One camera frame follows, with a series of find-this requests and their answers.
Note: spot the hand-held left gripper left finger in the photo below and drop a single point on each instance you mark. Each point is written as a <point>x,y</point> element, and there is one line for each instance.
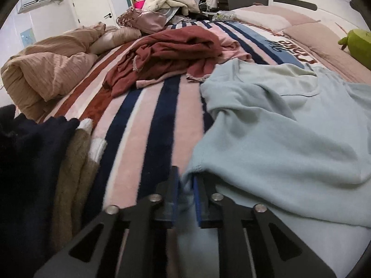
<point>173,192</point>

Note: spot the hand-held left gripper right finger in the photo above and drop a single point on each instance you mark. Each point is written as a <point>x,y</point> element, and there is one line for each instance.
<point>198,199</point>

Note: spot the light blue sweatshirt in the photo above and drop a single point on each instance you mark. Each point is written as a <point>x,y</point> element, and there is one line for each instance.
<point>269,139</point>

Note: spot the striped plush blanket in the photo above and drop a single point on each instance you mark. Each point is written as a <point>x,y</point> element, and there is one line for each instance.
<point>150,121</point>

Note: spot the brown knit sweater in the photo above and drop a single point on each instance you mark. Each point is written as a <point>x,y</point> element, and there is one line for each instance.
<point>72,185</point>

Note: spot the maroon garment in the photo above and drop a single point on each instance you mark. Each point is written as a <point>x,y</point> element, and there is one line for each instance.
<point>171,53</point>

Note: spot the dark navy knit garment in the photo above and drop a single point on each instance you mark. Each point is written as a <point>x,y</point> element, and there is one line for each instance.
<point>26,191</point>

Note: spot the pink garment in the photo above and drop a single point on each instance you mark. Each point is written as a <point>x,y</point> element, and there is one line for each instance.
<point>229,45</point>

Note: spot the mauve satin garment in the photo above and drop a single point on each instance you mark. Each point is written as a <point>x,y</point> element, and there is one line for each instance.
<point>145,20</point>

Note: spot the beige quilted comforter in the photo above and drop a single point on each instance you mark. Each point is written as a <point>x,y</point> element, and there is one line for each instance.
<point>49,66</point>

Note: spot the cream blanket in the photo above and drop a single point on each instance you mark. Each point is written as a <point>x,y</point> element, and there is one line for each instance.
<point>171,3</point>

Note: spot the pink pillow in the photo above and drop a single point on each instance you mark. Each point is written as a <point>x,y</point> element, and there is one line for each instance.
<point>324,45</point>

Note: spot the white door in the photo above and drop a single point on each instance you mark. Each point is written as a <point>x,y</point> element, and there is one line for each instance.
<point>92,2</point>

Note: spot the green plush toy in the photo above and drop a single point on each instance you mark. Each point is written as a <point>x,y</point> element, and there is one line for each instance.
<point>357,44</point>

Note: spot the white headboard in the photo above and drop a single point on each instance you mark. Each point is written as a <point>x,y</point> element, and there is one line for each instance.
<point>316,3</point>

